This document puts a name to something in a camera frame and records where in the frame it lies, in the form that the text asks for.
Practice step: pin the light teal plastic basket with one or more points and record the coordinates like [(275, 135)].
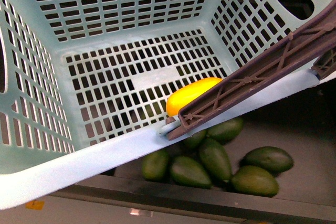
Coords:
[(84, 82)]

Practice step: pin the yellow mango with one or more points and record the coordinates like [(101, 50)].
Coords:
[(187, 94)]

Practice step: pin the green avocado under rim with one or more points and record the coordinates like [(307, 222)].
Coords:
[(226, 131)]

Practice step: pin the green avocado front right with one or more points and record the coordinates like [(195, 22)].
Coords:
[(253, 180)]

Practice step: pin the green avocado upper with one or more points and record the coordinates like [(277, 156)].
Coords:
[(195, 140)]

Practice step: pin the green avocado far right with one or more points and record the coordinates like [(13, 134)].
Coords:
[(273, 159)]

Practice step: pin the brown basket handle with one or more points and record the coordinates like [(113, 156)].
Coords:
[(313, 41)]

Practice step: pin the green avocado centre left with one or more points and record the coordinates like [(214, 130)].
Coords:
[(188, 172)]

